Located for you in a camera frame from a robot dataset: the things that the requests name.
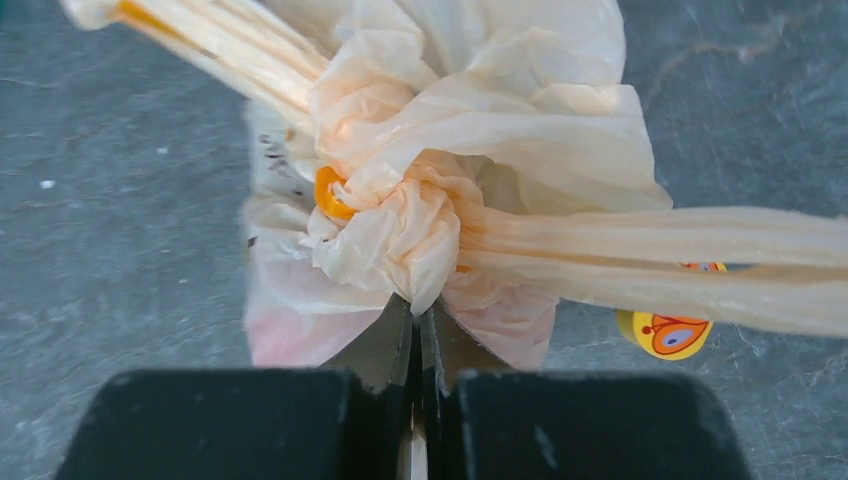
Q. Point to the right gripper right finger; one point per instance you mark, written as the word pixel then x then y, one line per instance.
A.
pixel 448 350

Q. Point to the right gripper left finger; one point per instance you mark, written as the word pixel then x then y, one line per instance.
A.
pixel 378 415

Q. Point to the translucent cream plastic bag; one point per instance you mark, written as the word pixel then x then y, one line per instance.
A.
pixel 486 154

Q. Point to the yellow butterfly toy block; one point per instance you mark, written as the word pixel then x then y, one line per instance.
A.
pixel 665 337

